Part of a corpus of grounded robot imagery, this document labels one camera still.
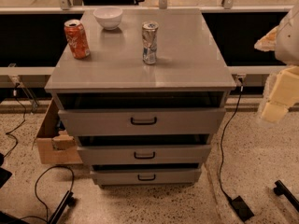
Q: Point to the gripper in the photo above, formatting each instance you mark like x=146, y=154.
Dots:
x=288, y=41

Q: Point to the grey top drawer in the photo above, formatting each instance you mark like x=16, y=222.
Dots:
x=156, y=121

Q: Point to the grey drawer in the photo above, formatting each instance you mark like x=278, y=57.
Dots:
x=145, y=177
x=122, y=155
x=156, y=121

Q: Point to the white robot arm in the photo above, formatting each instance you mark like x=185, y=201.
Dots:
x=284, y=41

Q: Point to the grey middle drawer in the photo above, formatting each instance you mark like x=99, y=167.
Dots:
x=122, y=155

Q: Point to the grey drawer cabinet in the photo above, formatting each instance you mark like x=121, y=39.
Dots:
x=189, y=73

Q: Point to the grey bottom drawer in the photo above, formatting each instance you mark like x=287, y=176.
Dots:
x=145, y=177

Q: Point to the black stand leg right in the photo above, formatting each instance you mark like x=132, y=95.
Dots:
x=281, y=189

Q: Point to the black stand leg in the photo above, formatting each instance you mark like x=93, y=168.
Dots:
x=67, y=201
x=281, y=189

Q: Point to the black power adapter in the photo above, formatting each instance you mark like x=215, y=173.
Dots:
x=241, y=208

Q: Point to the crushed silver can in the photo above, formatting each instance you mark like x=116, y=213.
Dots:
x=149, y=38

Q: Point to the white bowl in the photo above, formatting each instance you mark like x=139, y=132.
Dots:
x=108, y=17

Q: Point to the orange soda can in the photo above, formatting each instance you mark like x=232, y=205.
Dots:
x=76, y=39

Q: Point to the cardboard box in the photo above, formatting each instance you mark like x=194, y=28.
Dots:
x=55, y=146

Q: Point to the black stand leg left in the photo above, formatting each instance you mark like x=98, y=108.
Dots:
x=67, y=201

